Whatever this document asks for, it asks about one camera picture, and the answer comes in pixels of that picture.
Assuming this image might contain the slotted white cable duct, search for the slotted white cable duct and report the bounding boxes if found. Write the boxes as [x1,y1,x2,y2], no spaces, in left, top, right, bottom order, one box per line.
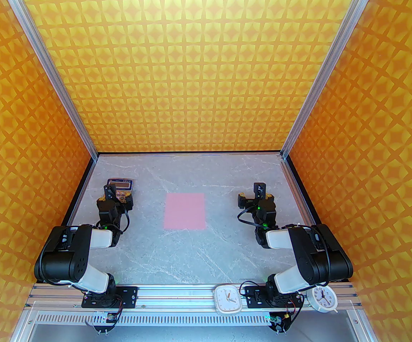
[35,311,276,326]

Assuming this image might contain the small circuit board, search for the small circuit board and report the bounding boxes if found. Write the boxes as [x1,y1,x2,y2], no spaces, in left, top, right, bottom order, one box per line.
[267,310,294,334]
[91,311,120,335]

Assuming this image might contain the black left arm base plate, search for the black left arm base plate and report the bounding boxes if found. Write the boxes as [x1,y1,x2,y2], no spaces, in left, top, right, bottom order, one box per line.
[81,286,138,309]

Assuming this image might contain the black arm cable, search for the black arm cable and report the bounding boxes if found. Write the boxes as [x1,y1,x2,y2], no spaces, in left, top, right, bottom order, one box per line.
[237,205,265,228]
[118,208,131,233]

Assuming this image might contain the round white alarm clock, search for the round white alarm clock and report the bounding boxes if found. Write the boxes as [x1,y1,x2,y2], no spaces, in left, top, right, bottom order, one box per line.
[306,284,337,313]

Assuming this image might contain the square white table clock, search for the square white table clock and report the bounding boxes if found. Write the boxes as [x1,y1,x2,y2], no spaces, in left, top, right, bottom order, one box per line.
[214,285,242,315]

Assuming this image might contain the pink paper sheet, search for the pink paper sheet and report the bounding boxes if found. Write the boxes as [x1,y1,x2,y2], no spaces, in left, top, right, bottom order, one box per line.
[164,192,206,230]

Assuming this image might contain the calculator with yellow keys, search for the calculator with yellow keys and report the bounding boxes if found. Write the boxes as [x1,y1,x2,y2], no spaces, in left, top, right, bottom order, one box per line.
[107,178,136,206]

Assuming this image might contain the side rail with black trim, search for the side rail with black trim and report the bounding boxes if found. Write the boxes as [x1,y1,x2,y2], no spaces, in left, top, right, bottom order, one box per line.
[281,156,319,227]
[60,156,99,227]

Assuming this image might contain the aluminium corner post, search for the aluminium corner post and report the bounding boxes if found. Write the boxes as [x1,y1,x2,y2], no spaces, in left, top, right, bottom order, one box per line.
[280,0,379,160]
[0,0,99,161]

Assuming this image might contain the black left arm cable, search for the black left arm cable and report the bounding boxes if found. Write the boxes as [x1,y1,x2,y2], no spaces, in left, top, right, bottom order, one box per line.
[118,208,131,233]

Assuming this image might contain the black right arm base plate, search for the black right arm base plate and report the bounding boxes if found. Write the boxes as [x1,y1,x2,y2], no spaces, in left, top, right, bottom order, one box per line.
[244,286,304,309]

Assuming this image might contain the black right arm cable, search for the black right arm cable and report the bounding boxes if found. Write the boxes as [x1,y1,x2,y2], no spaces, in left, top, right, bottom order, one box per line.
[237,205,265,228]

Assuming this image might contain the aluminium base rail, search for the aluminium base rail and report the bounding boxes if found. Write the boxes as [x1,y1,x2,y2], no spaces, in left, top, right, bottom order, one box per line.
[26,284,360,311]

